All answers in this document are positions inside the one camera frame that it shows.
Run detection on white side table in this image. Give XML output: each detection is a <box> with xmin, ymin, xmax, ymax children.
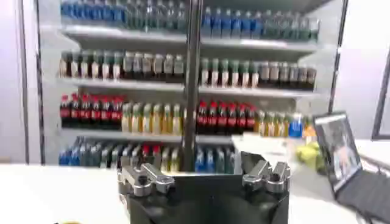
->
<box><xmin>355</xmin><ymin>138</ymin><xmax>390</xmax><ymax>171</ymax></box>
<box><xmin>230</xmin><ymin>133</ymin><xmax>390</xmax><ymax>224</ymax></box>

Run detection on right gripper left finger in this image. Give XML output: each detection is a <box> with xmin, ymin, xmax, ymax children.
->
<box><xmin>117</xmin><ymin>155</ymin><xmax>176</xmax><ymax>197</ymax></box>

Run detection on green soft object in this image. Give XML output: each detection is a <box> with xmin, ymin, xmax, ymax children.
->
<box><xmin>296</xmin><ymin>141</ymin><xmax>326</xmax><ymax>173</ymax></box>

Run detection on shelf rack with drink bottles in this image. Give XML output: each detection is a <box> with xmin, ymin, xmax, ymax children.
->
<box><xmin>36</xmin><ymin>0</ymin><xmax>348</xmax><ymax>174</ymax></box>

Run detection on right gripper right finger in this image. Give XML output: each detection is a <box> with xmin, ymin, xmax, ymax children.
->
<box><xmin>240</xmin><ymin>151</ymin><xmax>292</xmax><ymax>194</ymax></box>

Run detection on orange and white box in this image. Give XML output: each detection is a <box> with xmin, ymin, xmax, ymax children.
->
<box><xmin>302</xmin><ymin>124</ymin><xmax>317</xmax><ymax>138</ymax></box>

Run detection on grey open laptop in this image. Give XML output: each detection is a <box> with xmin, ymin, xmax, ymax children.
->
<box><xmin>313</xmin><ymin>111</ymin><xmax>390</xmax><ymax>223</ymax></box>

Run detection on blue-label water bottle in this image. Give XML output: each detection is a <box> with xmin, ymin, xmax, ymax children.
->
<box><xmin>288</xmin><ymin>113</ymin><xmax>303</xmax><ymax>139</ymax></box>

